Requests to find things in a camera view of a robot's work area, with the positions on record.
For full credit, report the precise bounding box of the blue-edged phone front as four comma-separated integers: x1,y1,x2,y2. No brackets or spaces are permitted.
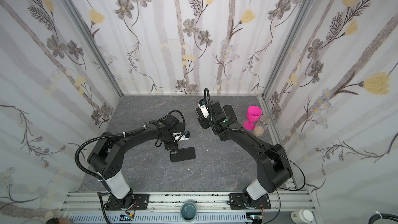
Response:
224,105,237,121

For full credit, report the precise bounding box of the black case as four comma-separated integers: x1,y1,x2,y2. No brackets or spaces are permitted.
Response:
170,147,196,162

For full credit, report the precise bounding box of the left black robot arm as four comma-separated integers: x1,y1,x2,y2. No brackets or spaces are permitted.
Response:
75,110,186,210

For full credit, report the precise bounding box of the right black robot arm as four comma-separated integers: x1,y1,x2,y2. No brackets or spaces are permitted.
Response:
196,88,295,208

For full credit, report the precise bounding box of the pink plastic goblet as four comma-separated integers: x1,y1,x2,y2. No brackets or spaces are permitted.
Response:
244,105,262,130

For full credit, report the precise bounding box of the clear jar with cork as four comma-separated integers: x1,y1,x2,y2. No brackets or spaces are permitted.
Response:
253,115,271,138

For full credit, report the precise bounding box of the teal round cup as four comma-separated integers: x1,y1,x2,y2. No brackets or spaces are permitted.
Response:
180,201,198,222

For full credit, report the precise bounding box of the white bottle bottom right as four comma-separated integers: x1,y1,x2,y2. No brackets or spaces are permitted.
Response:
291,209,314,224

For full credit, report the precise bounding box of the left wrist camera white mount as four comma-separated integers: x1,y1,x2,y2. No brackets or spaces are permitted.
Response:
173,131,190,143

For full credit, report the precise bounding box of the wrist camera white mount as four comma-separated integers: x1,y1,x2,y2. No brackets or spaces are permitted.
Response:
173,131,190,143
198,99,209,118

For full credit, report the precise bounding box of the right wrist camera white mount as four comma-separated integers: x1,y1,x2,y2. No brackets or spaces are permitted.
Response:
198,99,209,118

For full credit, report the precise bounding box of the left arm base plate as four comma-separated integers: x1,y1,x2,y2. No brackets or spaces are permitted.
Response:
105,194,150,211

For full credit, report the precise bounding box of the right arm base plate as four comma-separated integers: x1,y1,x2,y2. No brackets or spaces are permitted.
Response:
227,193,272,210

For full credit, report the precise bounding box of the white slotted cable duct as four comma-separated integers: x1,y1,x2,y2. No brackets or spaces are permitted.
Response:
67,212,252,224

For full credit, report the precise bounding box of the aluminium front rail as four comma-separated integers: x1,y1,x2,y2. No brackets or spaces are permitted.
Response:
60,191,315,214

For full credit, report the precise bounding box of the black cable bottom right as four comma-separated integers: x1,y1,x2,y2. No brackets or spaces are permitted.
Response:
368,213,398,224

